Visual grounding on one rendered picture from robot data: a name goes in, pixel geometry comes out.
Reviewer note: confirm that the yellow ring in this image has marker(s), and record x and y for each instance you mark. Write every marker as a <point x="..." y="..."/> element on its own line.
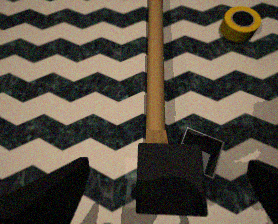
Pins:
<point x="240" y="23"/>

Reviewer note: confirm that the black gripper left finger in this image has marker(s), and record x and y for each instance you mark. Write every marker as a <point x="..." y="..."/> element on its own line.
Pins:
<point x="50" y="199"/>

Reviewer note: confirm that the tan wooden pole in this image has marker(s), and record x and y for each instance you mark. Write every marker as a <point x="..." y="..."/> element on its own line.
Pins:
<point x="170" y="177"/>

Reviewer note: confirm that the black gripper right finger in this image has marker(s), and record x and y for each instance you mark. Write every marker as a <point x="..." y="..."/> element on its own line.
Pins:
<point x="264" y="180"/>

